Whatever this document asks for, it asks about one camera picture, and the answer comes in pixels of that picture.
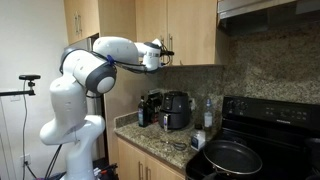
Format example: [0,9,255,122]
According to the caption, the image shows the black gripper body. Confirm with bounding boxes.
[160,43,175,66]

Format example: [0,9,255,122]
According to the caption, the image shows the black air fryer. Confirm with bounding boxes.
[158,91,191,131]

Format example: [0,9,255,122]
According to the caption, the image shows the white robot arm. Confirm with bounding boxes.
[40,36,172,180]

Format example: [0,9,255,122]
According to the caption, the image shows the wooden cabinet above fridge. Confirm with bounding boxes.
[64,0,100,44]

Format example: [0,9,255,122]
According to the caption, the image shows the lower wooden counter cabinet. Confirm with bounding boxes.
[118,138,185,180]

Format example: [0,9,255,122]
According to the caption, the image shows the black red coffee bag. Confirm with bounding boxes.
[147,89,162,123]

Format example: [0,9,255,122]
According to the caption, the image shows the dark green wine bottle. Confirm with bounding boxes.
[138,97,148,127]

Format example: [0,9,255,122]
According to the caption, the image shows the stainless range hood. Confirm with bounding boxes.
[217,0,320,36]

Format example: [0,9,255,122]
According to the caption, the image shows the clear glass bottle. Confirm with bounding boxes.
[204,99,213,128]

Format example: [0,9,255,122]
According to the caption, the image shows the steel kitchen scissors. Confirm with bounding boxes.
[161,140,187,151]

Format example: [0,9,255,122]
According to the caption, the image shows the near black frying pan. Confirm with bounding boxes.
[203,140,263,179]

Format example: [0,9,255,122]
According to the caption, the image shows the black electric stove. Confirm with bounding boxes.
[185,96,320,180]

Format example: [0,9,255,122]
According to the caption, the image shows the black camera on stand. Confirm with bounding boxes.
[0,74,41,96]

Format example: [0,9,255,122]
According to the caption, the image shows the white wall outlet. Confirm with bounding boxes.
[20,154,31,166]

